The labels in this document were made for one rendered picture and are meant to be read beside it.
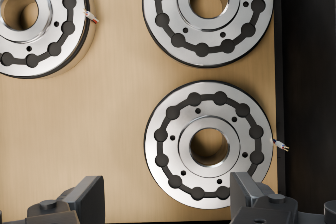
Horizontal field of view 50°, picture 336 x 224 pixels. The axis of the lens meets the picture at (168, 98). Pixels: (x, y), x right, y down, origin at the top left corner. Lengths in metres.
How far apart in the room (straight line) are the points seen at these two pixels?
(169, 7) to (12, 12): 0.13
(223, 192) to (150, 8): 0.16
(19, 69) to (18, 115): 0.05
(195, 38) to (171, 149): 0.09
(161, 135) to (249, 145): 0.07
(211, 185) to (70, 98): 0.14
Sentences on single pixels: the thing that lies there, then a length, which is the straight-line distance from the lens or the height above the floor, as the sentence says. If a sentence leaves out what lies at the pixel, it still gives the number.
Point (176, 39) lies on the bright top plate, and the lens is 0.29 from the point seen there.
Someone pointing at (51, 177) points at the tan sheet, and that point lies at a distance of 0.34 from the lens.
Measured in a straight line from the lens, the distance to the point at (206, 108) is 0.28.
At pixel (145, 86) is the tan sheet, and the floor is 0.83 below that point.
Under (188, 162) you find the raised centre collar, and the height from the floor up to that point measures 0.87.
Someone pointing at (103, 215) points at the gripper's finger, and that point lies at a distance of 0.16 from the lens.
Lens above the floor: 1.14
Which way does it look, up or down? 87 degrees down
